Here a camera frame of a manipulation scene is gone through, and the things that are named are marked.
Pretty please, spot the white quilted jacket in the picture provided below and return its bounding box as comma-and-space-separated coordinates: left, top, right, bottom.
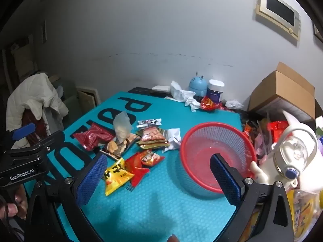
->
6, 73, 69, 149

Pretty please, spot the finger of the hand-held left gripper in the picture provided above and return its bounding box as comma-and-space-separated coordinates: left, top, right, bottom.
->
5, 130, 66, 157
5, 123, 36, 147

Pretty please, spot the large red packet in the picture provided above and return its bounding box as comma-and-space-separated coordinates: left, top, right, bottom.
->
267, 120, 289, 142

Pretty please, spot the red picture snack packet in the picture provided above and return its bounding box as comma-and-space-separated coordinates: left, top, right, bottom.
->
140, 151, 166, 167

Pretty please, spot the white curved plastic piece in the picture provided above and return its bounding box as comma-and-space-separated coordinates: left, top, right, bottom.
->
281, 110, 307, 131

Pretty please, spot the teal foam mat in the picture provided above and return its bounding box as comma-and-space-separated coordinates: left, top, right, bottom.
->
24, 91, 244, 242

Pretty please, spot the small crumpled white tissue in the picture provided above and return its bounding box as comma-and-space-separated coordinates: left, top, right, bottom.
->
184, 96, 202, 113

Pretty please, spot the dark red snack packet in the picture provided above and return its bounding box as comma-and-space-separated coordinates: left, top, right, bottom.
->
73, 122, 115, 152

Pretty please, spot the silver snack packet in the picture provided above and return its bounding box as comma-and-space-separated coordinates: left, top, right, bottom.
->
161, 128, 182, 154

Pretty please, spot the red gold snack packet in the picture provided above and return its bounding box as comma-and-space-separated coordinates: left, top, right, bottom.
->
125, 154, 150, 188

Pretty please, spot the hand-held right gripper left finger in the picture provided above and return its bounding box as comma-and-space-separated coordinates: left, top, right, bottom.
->
24, 153, 109, 242

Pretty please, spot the crumpled silver wrapper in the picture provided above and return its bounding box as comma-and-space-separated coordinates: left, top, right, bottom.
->
224, 99, 244, 109

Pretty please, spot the white teapot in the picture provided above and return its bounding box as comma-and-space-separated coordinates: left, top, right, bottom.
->
250, 126, 323, 192

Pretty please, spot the white printed snack packet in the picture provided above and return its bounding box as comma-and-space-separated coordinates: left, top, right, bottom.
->
136, 117, 162, 129

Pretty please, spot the blue antlered humidifier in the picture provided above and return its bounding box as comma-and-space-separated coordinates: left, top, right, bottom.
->
189, 73, 209, 97

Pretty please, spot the gold picture frame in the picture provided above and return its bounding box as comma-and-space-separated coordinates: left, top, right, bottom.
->
312, 23, 323, 43

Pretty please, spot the dark jar white lid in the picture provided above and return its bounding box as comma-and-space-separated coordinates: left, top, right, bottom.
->
207, 79, 225, 104

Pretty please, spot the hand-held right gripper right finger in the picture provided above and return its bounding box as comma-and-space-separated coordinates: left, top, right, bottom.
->
209, 153, 296, 242

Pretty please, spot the brown gold snack packet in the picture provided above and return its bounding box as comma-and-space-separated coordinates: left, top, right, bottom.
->
140, 127, 167, 142
136, 139, 171, 150

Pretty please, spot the cardboard box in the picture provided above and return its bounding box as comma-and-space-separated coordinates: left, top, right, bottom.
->
247, 62, 316, 121

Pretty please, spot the person's left hand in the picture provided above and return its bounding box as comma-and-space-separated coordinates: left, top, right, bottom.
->
0, 189, 28, 222

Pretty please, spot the large white tissue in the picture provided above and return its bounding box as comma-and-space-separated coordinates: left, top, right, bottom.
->
170, 81, 195, 102

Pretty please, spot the red gold wrapper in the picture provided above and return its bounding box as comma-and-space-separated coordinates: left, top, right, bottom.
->
200, 96, 222, 111

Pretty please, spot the clear bag yellow print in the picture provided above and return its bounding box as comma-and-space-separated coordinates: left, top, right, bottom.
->
286, 189, 323, 241

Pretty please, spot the red plastic mesh basket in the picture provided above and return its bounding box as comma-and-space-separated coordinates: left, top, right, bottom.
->
180, 122, 257, 193

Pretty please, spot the yellow snack packet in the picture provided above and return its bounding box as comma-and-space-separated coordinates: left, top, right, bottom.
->
102, 158, 135, 196

